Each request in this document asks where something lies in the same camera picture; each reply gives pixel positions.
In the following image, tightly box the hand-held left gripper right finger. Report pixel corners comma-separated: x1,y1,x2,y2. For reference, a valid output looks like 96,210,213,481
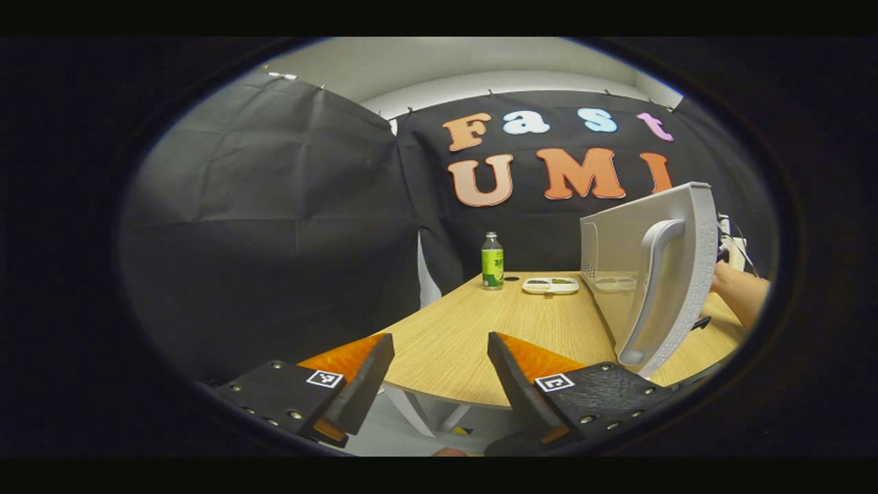
488,332,676,447

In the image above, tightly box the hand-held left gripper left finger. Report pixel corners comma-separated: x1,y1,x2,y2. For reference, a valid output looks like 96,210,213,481
211,333,396,448

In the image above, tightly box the white microwave oven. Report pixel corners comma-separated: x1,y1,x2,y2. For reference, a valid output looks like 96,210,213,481
580,182,720,379

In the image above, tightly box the white divided snack dish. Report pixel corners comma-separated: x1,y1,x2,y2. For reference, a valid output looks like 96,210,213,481
523,277,580,296

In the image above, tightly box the green label bottle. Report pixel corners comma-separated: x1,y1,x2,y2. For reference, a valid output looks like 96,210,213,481
482,232,505,291

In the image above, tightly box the black backdrop cloth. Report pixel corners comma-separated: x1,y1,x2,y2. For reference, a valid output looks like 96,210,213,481
118,69,779,385

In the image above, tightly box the white toaster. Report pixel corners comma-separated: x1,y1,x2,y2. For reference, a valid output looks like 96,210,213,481
717,235,748,272

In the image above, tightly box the white table frame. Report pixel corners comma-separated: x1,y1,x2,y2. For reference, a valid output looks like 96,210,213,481
381,384,474,438

